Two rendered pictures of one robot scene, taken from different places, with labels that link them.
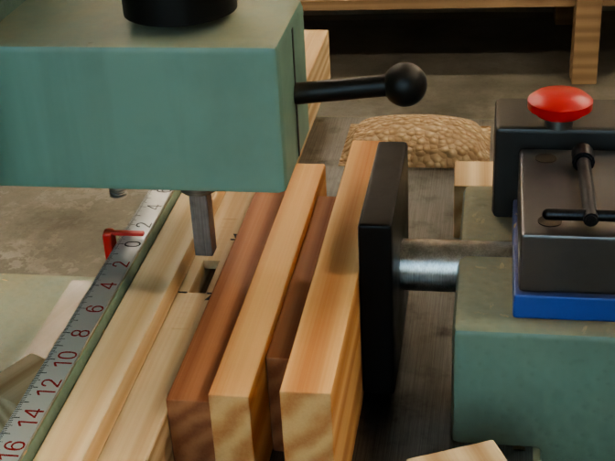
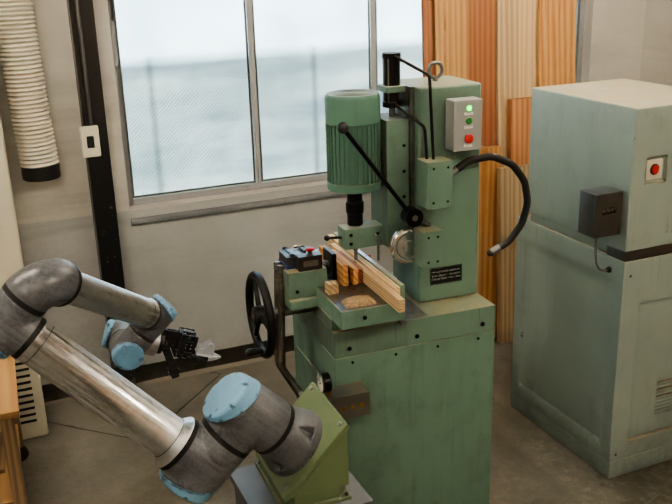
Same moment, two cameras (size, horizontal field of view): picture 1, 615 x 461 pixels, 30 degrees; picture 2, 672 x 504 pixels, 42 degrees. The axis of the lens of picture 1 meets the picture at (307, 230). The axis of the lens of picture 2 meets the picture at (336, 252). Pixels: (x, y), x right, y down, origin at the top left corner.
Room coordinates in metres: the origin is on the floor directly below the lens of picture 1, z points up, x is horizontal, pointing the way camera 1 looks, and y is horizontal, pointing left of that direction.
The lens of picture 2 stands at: (2.86, -1.40, 1.92)
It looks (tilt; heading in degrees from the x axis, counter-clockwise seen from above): 19 degrees down; 150
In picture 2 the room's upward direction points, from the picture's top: 2 degrees counter-clockwise
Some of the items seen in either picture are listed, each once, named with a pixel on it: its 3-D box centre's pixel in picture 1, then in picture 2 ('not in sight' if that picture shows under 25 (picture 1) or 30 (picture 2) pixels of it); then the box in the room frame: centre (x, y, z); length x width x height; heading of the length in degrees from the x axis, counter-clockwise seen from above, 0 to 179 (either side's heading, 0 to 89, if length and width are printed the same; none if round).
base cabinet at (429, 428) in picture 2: not in sight; (390, 410); (0.52, 0.17, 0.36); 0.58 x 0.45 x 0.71; 80
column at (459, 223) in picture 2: not in sight; (434, 188); (0.55, 0.34, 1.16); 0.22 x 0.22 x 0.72; 80
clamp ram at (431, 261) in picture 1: (447, 265); (321, 264); (0.47, -0.07, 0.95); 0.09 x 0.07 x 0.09; 170
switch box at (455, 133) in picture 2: not in sight; (463, 124); (0.70, 0.34, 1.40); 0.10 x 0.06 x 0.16; 80
